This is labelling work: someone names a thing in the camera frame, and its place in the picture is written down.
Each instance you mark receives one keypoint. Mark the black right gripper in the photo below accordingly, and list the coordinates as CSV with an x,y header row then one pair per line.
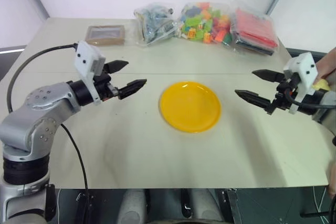
x,y
283,98

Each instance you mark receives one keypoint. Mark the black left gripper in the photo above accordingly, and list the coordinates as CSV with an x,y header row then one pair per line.
x,y
105,90

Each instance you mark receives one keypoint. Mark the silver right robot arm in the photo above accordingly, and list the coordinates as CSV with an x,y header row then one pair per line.
x,y
326,108

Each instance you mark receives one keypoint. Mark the person's bare forearm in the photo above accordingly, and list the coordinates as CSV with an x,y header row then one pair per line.
x,y
332,179

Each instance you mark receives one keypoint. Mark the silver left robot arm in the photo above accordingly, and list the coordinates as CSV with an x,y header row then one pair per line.
x,y
34,124

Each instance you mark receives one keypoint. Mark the yellow round plate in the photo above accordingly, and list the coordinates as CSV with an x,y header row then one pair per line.
x,y
190,107

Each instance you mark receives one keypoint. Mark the person's bare hand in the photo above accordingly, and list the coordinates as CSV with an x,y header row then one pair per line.
x,y
326,65

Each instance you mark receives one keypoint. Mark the brown framed box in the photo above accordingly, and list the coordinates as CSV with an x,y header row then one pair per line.
x,y
105,35

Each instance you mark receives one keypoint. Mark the clear bag of red sheets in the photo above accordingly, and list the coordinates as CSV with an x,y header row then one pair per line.
x,y
253,30

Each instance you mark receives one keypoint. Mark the clear bag of grey parts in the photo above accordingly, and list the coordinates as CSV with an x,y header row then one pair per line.
x,y
153,24

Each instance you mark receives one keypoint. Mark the clear bag of colourful blocks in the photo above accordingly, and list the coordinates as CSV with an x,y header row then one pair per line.
x,y
204,24

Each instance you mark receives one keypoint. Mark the black panel under table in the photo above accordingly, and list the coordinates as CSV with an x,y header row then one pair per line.
x,y
275,205

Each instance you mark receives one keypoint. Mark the grey rounded robot leg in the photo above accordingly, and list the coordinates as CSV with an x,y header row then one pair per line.
x,y
132,205
206,205

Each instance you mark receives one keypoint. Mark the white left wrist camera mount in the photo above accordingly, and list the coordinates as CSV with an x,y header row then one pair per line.
x,y
85,58

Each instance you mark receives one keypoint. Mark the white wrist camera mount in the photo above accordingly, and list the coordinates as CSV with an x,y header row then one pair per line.
x,y
305,73
85,58

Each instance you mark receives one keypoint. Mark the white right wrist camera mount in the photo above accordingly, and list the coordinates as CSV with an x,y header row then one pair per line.
x,y
305,73

